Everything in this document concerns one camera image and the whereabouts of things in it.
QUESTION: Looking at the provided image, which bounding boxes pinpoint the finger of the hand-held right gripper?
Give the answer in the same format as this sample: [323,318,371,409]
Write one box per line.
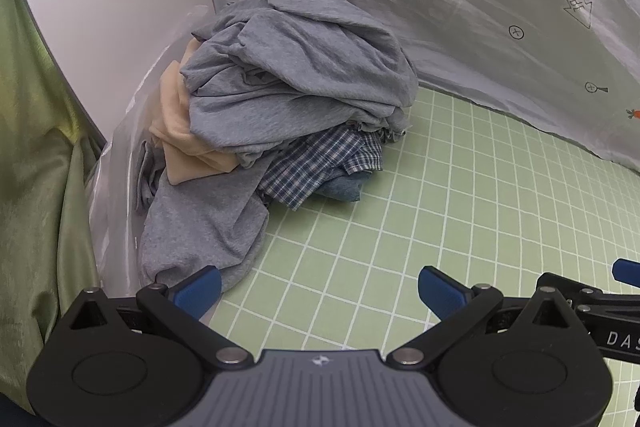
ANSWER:
[612,258,640,282]
[536,272,640,315]

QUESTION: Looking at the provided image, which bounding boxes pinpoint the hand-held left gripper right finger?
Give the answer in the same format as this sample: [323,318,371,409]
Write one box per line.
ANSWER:
[385,266,593,370]

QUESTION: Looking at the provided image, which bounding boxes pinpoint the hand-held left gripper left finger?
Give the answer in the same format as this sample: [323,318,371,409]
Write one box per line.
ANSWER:
[50,266,256,370]

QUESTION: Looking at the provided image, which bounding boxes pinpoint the grey sweatpants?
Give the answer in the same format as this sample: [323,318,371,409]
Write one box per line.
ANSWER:
[180,0,420,168]

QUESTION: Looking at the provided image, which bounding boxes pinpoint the grey sweatshirt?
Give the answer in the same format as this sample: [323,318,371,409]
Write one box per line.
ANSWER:
[134,139,271,303]

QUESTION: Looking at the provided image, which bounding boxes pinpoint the blue denim garment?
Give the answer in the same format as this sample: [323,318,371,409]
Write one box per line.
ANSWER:
[315,169,373,202]

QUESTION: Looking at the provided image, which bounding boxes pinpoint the beige garment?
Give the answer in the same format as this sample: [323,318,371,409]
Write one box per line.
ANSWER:
[150,39,240,186]

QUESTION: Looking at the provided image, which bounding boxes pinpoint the clear plastic bag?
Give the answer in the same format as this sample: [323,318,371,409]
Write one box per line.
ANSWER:
[85,4,223,323]

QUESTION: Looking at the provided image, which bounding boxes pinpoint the blue plaid shirt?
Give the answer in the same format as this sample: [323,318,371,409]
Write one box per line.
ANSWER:
[257,124,386,212]

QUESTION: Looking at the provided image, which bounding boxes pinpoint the green curtain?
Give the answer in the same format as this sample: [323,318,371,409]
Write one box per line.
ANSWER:
[0,0,108,403]

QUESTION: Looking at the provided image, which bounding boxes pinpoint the grey carrot print sheet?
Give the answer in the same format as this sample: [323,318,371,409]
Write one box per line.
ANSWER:
[190,0,640,172]

